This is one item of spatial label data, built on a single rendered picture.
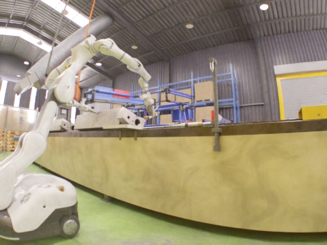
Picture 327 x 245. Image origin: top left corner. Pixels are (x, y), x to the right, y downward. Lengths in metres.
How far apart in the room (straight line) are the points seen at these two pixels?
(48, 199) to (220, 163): 1.07
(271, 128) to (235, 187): 0.43
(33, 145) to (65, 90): 0.43
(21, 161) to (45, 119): 0.32
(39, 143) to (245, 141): 1.27
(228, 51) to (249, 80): 2.66
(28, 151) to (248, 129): 1.34
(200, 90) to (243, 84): 2.93
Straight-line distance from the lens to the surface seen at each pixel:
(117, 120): 1.81
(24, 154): 1.19
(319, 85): 12.30
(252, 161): 1.15
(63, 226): 1.24
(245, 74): 12.50
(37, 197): 1.10
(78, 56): 1.52
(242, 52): 13.21
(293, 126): 1.15
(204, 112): 11.06
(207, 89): 11.32
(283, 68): 11.90
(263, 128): 1.15
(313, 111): 1.18
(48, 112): 1.30
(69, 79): 1.36
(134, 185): 1.64
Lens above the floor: 0.64
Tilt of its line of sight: 7 degrees up
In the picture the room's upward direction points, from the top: 1 degrees clockwise
